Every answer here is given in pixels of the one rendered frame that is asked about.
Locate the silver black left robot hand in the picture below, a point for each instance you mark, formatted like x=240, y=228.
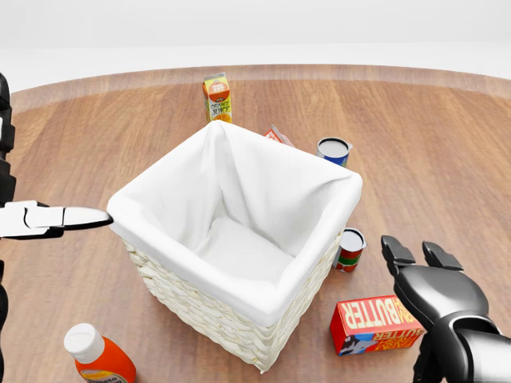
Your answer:
x=44, y=217

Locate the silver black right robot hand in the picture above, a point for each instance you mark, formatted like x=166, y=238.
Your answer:
x=439, y=291

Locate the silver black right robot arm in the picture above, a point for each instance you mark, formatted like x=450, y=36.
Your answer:
x=483, y=355

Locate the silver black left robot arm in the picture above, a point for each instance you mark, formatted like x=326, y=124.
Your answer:
x=2, y=319

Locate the red butter box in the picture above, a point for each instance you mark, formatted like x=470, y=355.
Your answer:
x=371, y=325

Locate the white wicker basket with liner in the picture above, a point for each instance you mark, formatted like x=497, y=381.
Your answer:
x=243, y=207

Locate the red and green labelled tin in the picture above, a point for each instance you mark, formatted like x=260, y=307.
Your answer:
x=350, y=251

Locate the orange sauce bottle, white cap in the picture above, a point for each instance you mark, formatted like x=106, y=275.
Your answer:
x=101, y=357

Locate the blue labelled tin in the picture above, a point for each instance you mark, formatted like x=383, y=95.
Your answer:
x=334, y=149

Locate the orange juice carton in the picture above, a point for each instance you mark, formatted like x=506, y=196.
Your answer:
x=217, y=99

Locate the red and white food box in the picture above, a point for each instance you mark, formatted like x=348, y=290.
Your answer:
x=278, y=137

